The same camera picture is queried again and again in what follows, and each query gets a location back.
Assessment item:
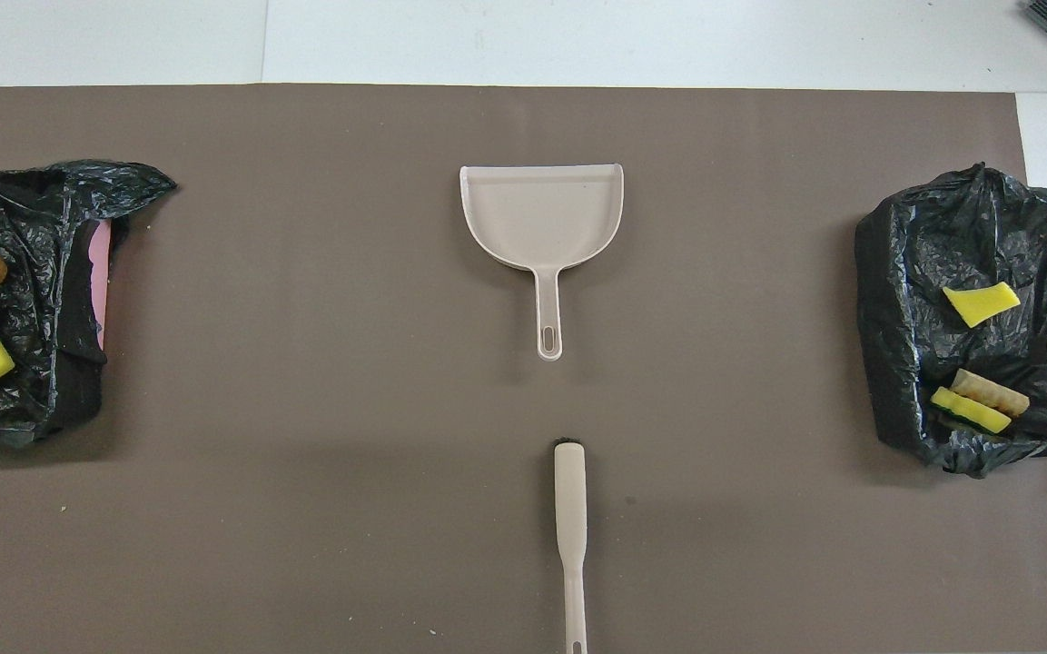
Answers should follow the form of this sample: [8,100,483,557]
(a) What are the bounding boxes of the long pale sponge scrap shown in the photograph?
[950,368,1031,419]

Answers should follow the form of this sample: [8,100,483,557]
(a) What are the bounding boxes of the wavy yellow green sponge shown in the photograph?
[943,282,1022,329]

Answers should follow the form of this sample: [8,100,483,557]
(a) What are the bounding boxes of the yellow green sponge block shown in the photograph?
[930,387,1013,435]

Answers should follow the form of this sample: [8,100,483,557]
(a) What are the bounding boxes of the beige hand brush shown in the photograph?
[553,438,589,654]

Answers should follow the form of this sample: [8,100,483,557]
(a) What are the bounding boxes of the beige plastic dustpan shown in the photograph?
[459,163,625,362]

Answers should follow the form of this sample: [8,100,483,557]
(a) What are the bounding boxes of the black bag bin pink inside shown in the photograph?
[0,161,178,448]

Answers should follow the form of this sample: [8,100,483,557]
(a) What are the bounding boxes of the brown table mat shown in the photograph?
[0,84,1047,654]

